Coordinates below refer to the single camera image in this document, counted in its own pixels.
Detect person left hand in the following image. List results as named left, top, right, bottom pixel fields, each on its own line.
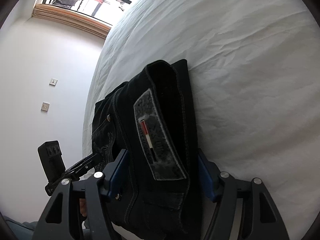
left=80, top=199, right=87, bottom=217

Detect left beige curtain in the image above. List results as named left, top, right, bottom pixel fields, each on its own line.
left=32, top=3, right=111, bottom=39

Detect white bed sheet mattress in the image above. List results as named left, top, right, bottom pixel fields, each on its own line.
left=82, top=0, right=319, bottom=239

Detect black jeans pants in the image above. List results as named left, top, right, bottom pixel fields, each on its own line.
left=92, top=59, right=204, bottom=239

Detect white wall socket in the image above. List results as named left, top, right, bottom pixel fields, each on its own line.
left=41, top=102, right=50, bottom=112

